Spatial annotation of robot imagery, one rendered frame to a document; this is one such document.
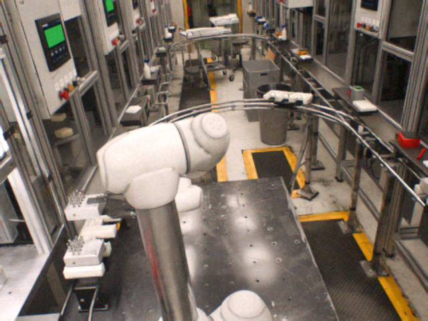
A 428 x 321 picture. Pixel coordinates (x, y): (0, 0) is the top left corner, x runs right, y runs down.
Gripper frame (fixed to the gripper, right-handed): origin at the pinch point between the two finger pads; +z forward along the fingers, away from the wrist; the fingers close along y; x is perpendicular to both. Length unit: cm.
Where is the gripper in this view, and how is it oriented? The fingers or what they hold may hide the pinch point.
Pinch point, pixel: (97, 205)
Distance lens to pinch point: 149.4
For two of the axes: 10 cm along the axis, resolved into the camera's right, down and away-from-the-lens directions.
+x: 0.5, 4.7, -8.8
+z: -10.0, 0.8, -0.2
